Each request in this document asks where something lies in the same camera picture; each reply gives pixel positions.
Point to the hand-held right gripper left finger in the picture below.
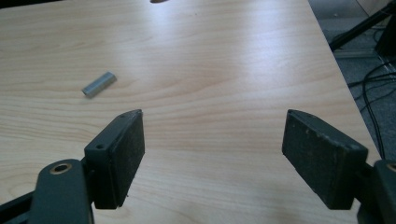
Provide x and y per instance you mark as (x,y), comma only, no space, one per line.
(115,161)

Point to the black stand base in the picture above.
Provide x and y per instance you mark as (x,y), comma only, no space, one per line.
(389,40)

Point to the black stand leg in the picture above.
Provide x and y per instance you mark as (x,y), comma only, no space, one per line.
(358,29)

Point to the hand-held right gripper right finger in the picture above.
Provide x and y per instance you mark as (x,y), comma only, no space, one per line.
(323,161)

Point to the metal floor rail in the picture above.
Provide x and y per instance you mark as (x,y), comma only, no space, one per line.
(355,53)

